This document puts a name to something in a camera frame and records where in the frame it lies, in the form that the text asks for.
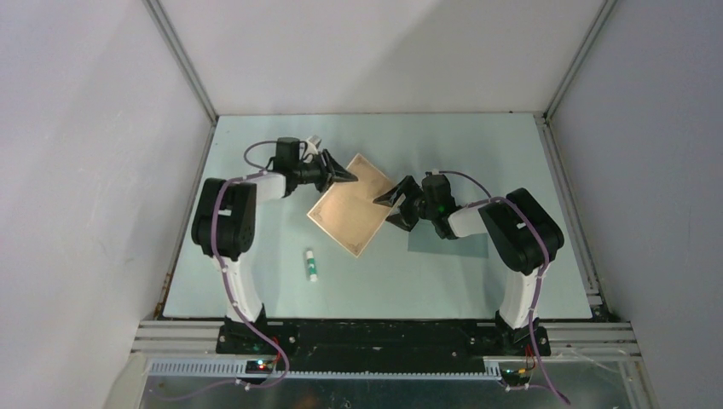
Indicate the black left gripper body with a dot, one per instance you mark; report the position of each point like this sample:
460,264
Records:
315,173

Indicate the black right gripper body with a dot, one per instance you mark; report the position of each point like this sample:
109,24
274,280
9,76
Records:
427,210

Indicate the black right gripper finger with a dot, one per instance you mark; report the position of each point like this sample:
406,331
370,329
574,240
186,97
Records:
405,219
402,190

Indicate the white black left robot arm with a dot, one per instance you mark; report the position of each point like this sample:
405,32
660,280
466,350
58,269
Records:
224,222

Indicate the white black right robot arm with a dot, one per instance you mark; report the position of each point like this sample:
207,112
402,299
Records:
525,236

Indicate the green white glue stick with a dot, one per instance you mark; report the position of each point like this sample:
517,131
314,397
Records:
310,265

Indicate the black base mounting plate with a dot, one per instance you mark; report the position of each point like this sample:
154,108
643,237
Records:
381,346

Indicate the right controller board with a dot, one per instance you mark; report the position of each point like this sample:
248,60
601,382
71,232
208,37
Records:
516,378

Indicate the controller board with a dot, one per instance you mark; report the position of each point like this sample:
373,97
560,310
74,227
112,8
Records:
259,367
516,378

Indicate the left controller board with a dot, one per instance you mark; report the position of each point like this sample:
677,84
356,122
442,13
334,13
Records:
259,367

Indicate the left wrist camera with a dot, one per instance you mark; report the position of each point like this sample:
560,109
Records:
313,143

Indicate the aluminium frame rail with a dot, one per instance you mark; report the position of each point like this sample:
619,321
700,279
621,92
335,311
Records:
576,338

